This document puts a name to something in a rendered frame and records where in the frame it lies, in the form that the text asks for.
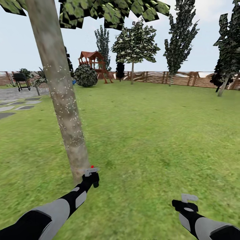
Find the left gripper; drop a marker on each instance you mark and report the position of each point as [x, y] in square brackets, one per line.
[91, 179]

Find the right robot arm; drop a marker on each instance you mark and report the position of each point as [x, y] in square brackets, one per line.
[201, 227]

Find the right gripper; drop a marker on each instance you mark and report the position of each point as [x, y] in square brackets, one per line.
[179, 204]

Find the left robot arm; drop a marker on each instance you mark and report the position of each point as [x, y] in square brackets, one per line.
[43, 222]

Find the pesticide atomizer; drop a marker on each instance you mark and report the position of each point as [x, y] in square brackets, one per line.
[96, 184]

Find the charcoal grill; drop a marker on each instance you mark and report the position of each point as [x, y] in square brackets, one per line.
[19, 77]

